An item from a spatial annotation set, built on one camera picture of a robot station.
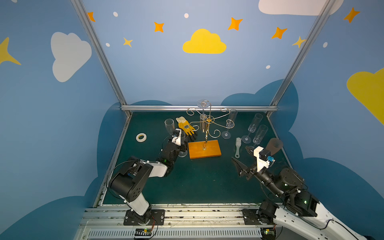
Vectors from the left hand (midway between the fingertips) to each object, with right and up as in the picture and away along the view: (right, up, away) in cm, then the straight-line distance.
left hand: (182, 134), depth 90 cm
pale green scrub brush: (+38, -7, +13) cm, 41 cm away
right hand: (+28, -6, -28) cm, 40 cm away
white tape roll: (-30, -5, +15) cm, 34 cm away
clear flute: (-7, +6, -2) cm, 10 cm away
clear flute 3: (+32, -1, +18) cm, 36 cm away
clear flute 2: (+47, +4, +8) cm, 47 cm away
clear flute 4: (+13, +17, -9) cm, 23 cm away
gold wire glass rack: (+15, +9, -15) cm, 23 cm away
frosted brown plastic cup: (+60, -7, +6) cm, 60 cm away
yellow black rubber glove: (+3, +2, +18) cm, 19 cm away
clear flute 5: (+2, -10, -7) cm, 13 cm away
